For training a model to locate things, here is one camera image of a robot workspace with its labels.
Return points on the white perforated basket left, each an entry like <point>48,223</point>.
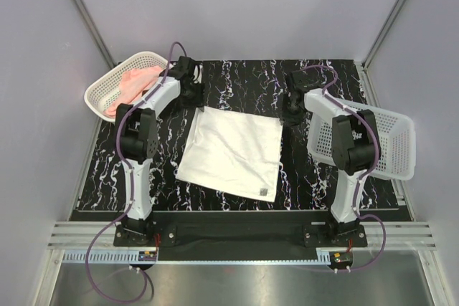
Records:
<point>100,95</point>

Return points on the white towel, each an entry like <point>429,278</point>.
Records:
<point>232,152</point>

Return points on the pink towel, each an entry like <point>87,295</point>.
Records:
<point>133,84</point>

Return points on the controller board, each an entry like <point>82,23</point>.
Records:
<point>341,260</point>
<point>150,255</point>

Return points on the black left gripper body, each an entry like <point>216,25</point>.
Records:
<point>194,96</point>

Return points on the white perforated basket right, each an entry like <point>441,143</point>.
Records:
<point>397,140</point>

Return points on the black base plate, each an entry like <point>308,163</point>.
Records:
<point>238,236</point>

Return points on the white perforated basket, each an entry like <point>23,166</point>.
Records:
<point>397,140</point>
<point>100,95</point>

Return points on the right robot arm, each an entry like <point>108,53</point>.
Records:
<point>354,144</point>

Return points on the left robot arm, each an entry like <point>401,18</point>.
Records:
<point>136,136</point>

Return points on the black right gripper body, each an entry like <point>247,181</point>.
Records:
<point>292,115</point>

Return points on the right controller board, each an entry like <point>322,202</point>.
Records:
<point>341,260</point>

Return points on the left controller board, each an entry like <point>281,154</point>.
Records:
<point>150,255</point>

